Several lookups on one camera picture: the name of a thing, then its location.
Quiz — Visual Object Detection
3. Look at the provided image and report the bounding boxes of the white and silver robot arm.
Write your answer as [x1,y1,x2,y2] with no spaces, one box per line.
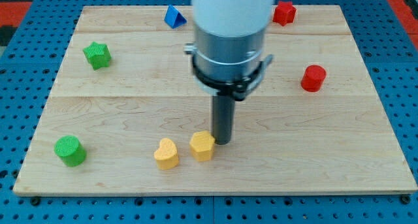
[184,0,274,101]

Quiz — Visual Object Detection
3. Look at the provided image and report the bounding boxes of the red star block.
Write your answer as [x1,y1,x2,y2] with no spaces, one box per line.
[272,1,297,26]

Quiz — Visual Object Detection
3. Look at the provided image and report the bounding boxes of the green star block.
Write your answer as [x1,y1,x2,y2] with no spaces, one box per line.
[83,42,111,71]

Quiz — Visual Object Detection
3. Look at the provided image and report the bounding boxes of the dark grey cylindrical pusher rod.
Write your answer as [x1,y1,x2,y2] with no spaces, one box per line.
[212,95,235,145]

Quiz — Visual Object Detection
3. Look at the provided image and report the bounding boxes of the yellow pentagon block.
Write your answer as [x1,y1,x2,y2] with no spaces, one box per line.
[189,131,215,162]

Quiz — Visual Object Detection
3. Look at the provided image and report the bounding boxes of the yellow heart block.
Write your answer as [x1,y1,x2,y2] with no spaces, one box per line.
[153,138,180,170]

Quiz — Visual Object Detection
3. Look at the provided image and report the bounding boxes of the light wooden board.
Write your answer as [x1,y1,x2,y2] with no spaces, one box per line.
[14,5,417,197]

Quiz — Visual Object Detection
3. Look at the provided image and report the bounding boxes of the blue triangle block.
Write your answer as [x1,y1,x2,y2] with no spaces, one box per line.
[164,5,187,29]

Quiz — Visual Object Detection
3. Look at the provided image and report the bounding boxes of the red cylinder block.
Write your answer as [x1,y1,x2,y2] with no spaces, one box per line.
[300,65,327,92]

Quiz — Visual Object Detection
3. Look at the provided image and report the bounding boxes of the green cylinder block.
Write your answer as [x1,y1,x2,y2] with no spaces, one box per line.
[54,135,87,167]

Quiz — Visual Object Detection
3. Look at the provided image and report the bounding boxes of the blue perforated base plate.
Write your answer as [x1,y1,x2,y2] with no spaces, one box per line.
[1,0,417,223]

